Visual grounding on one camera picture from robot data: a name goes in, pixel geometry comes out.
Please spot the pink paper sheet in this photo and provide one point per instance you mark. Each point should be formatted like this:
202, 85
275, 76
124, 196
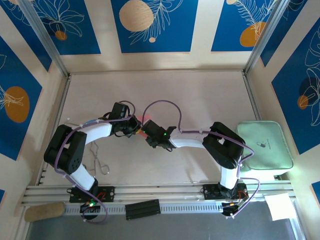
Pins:
147, 117

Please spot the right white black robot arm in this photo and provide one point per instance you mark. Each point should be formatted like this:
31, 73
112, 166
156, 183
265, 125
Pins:
187, 141

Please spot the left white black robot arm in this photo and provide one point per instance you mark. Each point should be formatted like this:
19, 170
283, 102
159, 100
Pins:
82, 176

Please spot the blue tube stethoscope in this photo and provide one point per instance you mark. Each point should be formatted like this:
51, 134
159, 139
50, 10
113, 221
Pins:
91, 122

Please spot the silver metal forceps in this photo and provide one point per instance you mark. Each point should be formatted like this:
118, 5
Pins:
108, 172

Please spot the black ribbed block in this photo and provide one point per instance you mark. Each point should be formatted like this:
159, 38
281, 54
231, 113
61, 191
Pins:
142, 209

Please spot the mint green zip pouch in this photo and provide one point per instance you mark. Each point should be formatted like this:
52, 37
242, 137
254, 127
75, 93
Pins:
270, 150

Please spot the oval cork block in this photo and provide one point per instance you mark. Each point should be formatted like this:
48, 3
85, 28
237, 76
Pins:
45, 212

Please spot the white paper note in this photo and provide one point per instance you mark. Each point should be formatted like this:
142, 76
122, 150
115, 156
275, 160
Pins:
280, 206

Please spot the aluminium mounting rail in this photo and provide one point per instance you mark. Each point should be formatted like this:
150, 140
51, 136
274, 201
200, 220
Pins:
160, 191

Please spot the aluminium table edge rail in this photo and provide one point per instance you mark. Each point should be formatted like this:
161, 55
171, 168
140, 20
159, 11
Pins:
61, 100
252, 100

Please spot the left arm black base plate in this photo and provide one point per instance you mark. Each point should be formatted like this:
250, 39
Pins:
107, 193

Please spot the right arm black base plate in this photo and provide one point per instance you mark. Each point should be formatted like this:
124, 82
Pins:
211, 191

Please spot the blue floral wall panel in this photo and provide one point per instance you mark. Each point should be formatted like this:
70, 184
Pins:
27, 37
82, 42
230, 25
287, 120
22, 130
282, 32
175, 37

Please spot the aluminium frame post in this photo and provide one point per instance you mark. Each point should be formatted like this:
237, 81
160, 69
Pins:
45, 37
265, 37

